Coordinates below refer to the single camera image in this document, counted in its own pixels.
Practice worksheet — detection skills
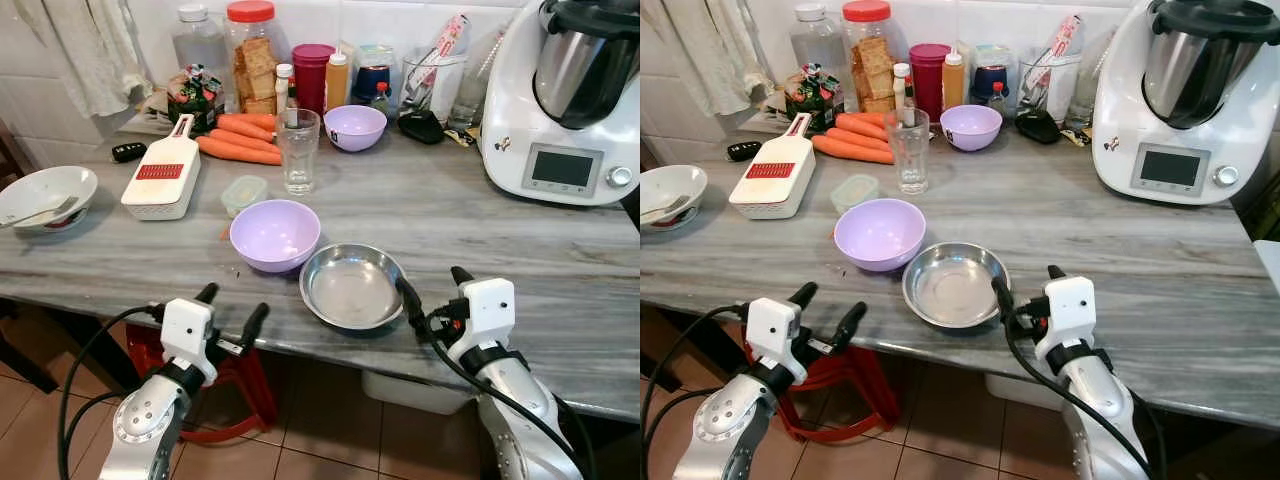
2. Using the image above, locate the white ceramic bowl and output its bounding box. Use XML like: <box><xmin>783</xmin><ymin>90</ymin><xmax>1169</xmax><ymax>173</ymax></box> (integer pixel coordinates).
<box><xmin>640</xmin><ymin>164</ymin><xmax>709</xmax><ymax>235</ymax></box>
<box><xmin>0</xmin><ymin>165</ymin><xmax>99</xmax><ymax>237</ymax></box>

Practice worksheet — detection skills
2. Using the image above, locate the clear white capped bottle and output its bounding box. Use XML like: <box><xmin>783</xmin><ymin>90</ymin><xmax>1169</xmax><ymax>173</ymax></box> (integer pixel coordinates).
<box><xmin>789</xmin><ymin>2</ymin><xmax>846</xmax><ymax>101</ymax></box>
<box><xmin>172</xmin><ymin>3</ymin><xmax>231</xmax><ymax>101</ymax></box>

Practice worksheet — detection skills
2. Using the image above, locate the white plastic bin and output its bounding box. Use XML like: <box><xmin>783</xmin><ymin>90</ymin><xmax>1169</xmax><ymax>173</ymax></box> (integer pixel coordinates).
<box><xmin>362</xmin><ymin>370</ymin><xmax>476</xmax><ymax>416</ymax></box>
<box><xmin>985</xmin><ymin>372</ymin><xmax>1066</xmax><ymax>413</ymax></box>

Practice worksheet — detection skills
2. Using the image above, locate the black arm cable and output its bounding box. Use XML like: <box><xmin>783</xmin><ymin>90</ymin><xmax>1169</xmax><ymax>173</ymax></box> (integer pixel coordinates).
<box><xmin>56</xmin><ymin>303</ymin><xmax>163</xmax><ymax>480</ymax></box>
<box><xmin>415</xmin><ymin>310</ymin><xmax>599</xmax><ymax>480</ymax></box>
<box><xmin>1003</xmin><ymin>308</ymin><xmax>1171</xmax><ymax>480</ymax></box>
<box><xmin>640</xmin><ymin>303</ymin><xmax>749</xmax><ymax>480</ymax></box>

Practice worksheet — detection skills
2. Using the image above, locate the orange carrot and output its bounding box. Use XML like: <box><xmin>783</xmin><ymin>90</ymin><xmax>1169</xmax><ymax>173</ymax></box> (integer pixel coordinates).
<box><xmin>812</xmin><ymin>134</ymin><xmax>896</xmax><ymax>166</ymax></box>
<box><xmin>835</xmin><ymin>112</ymin><xmax>891</xmax><ymax>141</ymax></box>
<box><xmin>826</xmin><ymin>126</ymin><xmax>894</xmax><ymax>153</ymax></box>
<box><xmin>196</xmin><ymin>135</ymin><xmax>284</xmax><ymax>167</ymax></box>
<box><xmin>208</xmin><ymin>127</ymin><xmax>281</xmax><ymax>154</ymax></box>
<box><xmin>217</xmin><ymin>113</ymin><xmax>276</xmax><ymax>141</ymax></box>

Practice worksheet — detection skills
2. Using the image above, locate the red lidded cracker jar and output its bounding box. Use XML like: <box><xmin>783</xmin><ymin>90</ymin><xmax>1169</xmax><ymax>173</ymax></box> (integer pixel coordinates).
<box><xmin>841</xmin><ymin>0</ymin><xmax>898</xmax><ymax>114</ymax></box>
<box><xmin>224</xmin><ymin>0</ymin><xmax>283</xmax><ymax>116</ymax></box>

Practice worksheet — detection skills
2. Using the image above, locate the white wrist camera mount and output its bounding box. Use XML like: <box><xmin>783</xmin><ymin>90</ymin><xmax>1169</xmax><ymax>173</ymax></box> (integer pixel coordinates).
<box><xmin>745</xmin><ymin>296</ymin><xmax>809</xmax><ymax>387</ymax></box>
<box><xmin>457</xmin><ymin>277</ymin><xmax>517</xmax><ymax>367</ymax></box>
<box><xmin>160</xmin><ymin>297</ymin><xmax>220</xmax><ymax>383</ymax></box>
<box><xmin>1039</xmin><ymin>275</ymin><xmax>1099</xmax><ymax>364</ymax></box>

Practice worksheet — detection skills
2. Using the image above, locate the hanging beige towel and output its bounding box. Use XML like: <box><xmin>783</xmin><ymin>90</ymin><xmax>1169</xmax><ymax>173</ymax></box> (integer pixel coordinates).
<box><xmin>660</xmin><ymin>0</ymin><xmax>776</xmax><ymax>119</ymax></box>
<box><xmin>15</xmin><ymin>0</ymin><xmax>151</xmax><ymax>119</ymax></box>

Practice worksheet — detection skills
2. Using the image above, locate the green snack packet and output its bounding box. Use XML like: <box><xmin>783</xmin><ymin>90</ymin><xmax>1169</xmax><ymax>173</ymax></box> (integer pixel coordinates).
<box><xmin>166</xmin><ymin>64</ymin><xmax>225</xmax><ymax>136</ymax></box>
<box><xmin>784</xmin><ymin>63</ymin><xmax>843</xmax><ymax>134</ymax></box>

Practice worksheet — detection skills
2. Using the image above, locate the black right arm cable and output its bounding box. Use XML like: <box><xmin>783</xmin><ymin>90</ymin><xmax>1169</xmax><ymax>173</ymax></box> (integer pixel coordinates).
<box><xmin>1003</xmin><ymin>308</ymin><xmax>1171</xmax><ymax>480</ymax></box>
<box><xmin>415</xmin><ymin>310</ymin><xmax>599</xmax><ymax>480</ymax></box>

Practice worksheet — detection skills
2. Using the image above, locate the stainless steel plate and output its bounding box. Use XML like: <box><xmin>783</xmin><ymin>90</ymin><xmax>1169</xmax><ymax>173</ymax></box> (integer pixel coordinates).
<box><xmin>902</xmin><ymin>242</ymin><xmax>1011</xmax><ymax>330</ymax></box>
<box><xmin>299</xmin><ymin>243</ymin><xmax>408</xmax><ymax>332</ymax></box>

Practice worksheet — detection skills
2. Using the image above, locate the white side table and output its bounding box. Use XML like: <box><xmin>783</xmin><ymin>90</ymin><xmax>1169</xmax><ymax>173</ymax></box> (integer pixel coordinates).
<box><xmin>1254</xmin><ymin>238</ymin><xmax>1280</xmax><ymax>296</ymax></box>

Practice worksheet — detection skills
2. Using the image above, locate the small clear lidded container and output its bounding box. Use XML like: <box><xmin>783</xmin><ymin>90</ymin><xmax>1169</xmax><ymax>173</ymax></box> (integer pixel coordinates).
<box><xmin>830</xmin><ymin>174</ymin><xmax>881</xmax><ymax>215</ymax></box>
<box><xmin>220</xmin><ymin>175</ymin><xmax>269</xmax><ymax>219</ymax></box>

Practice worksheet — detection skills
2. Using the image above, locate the white kitchen cooking machine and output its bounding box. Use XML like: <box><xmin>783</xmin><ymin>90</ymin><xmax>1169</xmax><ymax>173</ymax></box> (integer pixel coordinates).
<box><xmin>480</xmin><ymin>0</ymin><xmax>641</xmax><ymax>208</ymax></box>
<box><xmin>1091</xmin><ymin>0</ymin><xmax>1280</xmax><ymax>207</ymax></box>

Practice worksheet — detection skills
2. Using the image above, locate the clear glass jug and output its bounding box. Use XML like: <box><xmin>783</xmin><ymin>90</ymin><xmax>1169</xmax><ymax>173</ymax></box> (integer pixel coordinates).
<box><xmin>400</xmin><ymin>50</ymin><xmax>468</xmax><ymax>126</ymax></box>
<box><xmin>1017</xmin><ymin>50</ymin><xmax>1083</xmax><ymax>126</ymax></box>

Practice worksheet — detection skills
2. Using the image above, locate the white grater with red blade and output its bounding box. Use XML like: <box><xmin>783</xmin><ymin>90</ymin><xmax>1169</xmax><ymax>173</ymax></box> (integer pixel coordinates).
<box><xmin>121</xmin><ymin>114</ymin><xmax>202</xmax><ymax>222</ymax></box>
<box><xmin>728</xmin><ymin>112</ymin><xmax>816</xmax><ymax>220</ymax></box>

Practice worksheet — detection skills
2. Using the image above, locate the red plastic stool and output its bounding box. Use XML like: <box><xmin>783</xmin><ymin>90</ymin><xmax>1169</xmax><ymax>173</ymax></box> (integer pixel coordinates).
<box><xmin>125</xmin><ymin>320</ymin><xmax>279</xmax><ymax>446</ymax></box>
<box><xmin>740</xmin><ymin>320</ymin><xmax>891</xmax><ymax>443</ymax></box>

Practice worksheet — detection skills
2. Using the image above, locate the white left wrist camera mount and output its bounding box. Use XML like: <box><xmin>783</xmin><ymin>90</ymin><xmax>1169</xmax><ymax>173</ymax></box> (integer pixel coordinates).
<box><xmin>745</xmin><ymin>296</ymin><xmax>809</xmax><ymax>387</ymax></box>
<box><xmin>160</xmin><ymin>297</ymin><xmax>220</xmax><ymax>383</ymax></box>

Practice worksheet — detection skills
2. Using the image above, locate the large purple plastic bowl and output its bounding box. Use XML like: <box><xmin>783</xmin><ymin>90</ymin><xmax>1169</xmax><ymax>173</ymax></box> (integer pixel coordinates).
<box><xmin>229</xmin><ymin>199</ymin><xmax>322</xmax><ymax>274</ymax></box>
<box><xmin>833</xmin><ymin>198</ymin><xmax>927</xmax><ymax>273</ymax></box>

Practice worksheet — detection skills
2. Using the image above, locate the red and white long packet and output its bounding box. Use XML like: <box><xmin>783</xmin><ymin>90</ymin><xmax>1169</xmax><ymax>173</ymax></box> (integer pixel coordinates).
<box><xmin>1030</xmin><ymin>13</ymin><xmax>1086</xmax><ymax>101</ymax></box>
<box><xmin>415</xmin><ymin>13</ymin><xmax>471</xmax><ymax>101</ymax></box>

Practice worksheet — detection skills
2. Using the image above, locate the small white capped sauce bottle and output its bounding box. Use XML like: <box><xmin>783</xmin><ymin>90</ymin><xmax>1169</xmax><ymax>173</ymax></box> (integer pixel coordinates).
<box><xmin>892</xmin><ymin>62</ymin><xmax>915</xmax><ymax>126</ymax></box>
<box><xmin>274</xmin><ymin>63</ymin><xmax>298</xmax><ymax>126</ymax></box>

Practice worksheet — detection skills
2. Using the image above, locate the clear drinking glass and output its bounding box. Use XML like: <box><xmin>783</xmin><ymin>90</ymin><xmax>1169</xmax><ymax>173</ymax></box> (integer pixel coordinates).
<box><xmin>886</xmin><ymin>107</ymin><xmax>932</xmax><ymax>196</ymax></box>
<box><xmin>276</xmin><ymin>108</ymin><xmax>322</xmax><ymax>197</ymax></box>

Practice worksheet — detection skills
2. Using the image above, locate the maroon plastic canister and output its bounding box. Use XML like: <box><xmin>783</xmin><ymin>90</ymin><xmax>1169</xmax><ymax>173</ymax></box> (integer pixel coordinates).
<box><xmin>291</xmin><ymin>43</ymin><xmax>337</xmax><ymax>116</ymax></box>
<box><xmin>908</xmin><ymin>43</ymin><xmax>954</xmax><ymax>121</ymax></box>

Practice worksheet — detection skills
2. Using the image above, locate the clear jar with blue contents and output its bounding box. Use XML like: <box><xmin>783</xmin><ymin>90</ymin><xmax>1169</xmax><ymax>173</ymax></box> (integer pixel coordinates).
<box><xmin>352</xmin><ymin>45</ymin><xmax>399</xmax><ymax>106</ymax></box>
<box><xmin>968</xmin><ymin>44</ymin><xmax>1016</xmax><ymax>106</ymax></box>

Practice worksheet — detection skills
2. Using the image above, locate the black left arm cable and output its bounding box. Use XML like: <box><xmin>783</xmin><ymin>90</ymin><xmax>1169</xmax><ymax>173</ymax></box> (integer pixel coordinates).
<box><xmin>640</xmin><ymin>303</ymin><xmax>749</xmax><ymax>480</ymax></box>
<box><xmin>56</xmin><ymin>303</ymin><xmax>163</xmax><ymax>480</ymax></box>

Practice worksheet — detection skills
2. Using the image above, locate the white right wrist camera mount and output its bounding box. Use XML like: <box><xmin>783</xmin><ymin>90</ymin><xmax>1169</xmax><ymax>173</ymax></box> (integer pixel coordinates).
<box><xmin>457</xmin><ymin>277</ymin><xmax>517</xmax><ymax>367</ymax></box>
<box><xmin>1039</xmin><ymin>275</ymin><xmax>1099</xmax><ymax>364</ymax></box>

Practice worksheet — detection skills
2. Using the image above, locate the small purple plastic bowl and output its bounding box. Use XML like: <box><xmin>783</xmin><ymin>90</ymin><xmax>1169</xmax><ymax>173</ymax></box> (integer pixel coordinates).
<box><xmin>940</xmin><ymin>104</ymin><xmax>1004</xmax><ymax>152</ymax></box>
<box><xmin>323</xmin><ymin>105</ymin><xmax>388</xmax><ymax>153</ymax></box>

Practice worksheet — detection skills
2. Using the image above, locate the orange sauce bottle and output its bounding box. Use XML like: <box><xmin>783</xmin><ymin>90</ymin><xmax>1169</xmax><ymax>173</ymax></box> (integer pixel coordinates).
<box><xmin>941</xmin><ymin>50</ymin><xmax>967</xmax><ymax>111</ymax></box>
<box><xmin>325</xmin><ymin>50</ymin><xmax>351</xmax><ymax>111</ymax></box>

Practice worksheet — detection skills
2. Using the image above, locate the black pouch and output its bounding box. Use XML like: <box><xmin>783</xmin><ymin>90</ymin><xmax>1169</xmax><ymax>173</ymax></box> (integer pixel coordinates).
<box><xmin>1014</xmin><ymin>108</ymin><xmax>1063</xmax><ymax>145</ymax></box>
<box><xmin>397</xmin><ymin>108</ymin><xmax>447</xmax><ymax>145</ymax></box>

